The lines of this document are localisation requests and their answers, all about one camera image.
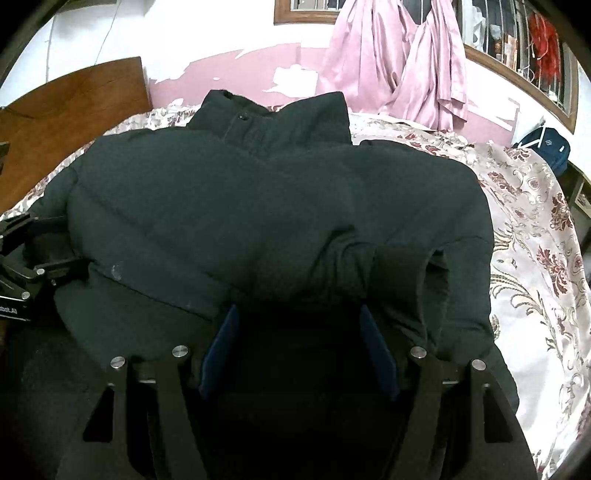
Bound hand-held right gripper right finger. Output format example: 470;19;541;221
359;305;539;480

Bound red hanging cloth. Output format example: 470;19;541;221
529;11;561;81

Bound black puffer jacket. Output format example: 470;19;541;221
9;90;518;480

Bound pink curtain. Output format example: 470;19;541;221
318;0;469;132

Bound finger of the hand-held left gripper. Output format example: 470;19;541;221
21;258;90;289
0;213;70;252

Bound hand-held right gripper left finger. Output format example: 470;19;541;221
55;305;241;480

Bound wooden headboard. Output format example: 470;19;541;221
0;56;153;213

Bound floral bedspread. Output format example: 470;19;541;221
0;104;591;480

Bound blue bag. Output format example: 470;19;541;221
512;127;571;176

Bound cluttered bedside shelf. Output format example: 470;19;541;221
561;159;591;222

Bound wooden framed window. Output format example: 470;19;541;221
273;0;580;134

